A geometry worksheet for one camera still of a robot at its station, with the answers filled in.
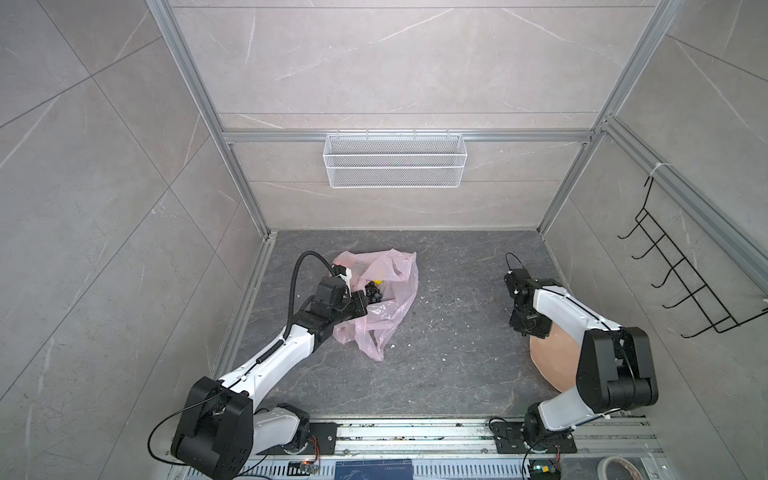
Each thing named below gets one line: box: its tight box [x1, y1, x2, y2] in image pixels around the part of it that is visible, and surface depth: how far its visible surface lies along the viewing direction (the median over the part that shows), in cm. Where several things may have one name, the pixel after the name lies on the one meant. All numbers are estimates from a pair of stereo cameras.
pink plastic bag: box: [333, 248, 419, 362], surface depth 92 cm
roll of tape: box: [597, 456, 644, 480], surface depth 70 cm
